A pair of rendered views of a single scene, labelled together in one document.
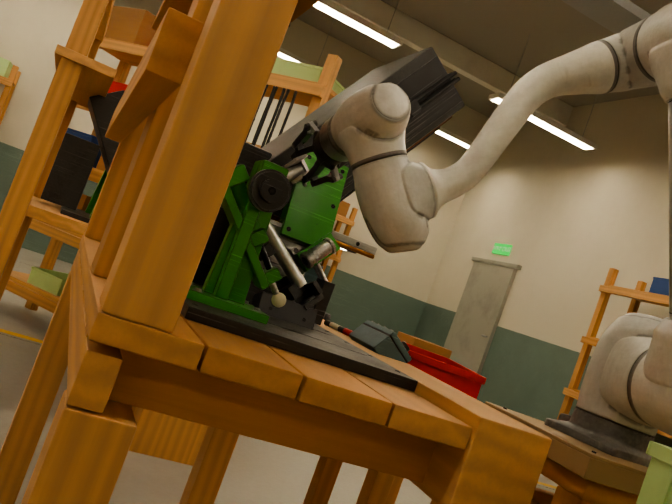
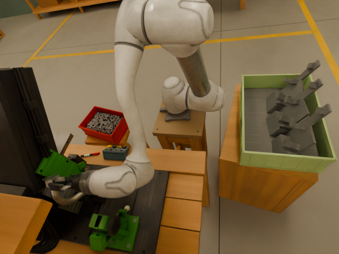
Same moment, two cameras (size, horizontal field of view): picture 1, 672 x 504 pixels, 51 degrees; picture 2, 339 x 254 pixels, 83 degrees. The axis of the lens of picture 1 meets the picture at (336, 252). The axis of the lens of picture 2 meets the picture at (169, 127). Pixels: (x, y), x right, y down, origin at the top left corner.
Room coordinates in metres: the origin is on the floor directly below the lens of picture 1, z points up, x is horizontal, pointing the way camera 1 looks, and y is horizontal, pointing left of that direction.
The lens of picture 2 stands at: (0.82, 0.07, 1.91)
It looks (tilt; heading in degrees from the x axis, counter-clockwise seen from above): 52 degrees down; 316
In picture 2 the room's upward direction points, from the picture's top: 19 degrees counter-clockwise
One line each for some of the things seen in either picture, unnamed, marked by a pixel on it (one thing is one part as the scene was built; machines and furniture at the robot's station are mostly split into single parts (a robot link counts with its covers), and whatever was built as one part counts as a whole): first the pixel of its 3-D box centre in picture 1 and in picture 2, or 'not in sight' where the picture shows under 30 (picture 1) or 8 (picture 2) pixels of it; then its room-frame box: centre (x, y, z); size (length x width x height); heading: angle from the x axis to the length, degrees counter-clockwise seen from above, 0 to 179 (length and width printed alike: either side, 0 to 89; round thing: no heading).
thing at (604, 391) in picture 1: (635, 370); (175, 93); (1.39, -0.64, 1.05); 0.18 x 0.16 x 0.22; 12
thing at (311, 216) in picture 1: (310, 199); (56, 169); (1.61, 0.10, 1.17); 0.13 x 0.12 x 0.20; 21
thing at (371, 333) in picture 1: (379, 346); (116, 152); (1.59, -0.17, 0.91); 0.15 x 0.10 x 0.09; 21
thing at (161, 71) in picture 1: (135, 102); not in sight; (1.53, 0.53, 1.23); 1.30 x 0.05 x 0.09; 21
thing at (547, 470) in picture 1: (595, 476); not in sight; (1.40, -0.63, 0.83); 0.32 x 0.32 x 0.04; 19
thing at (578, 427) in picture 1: (602, 431); (174, 108); (1.41, -0.63, 0.91); 0.22 x 0.18 x 0.06; 25
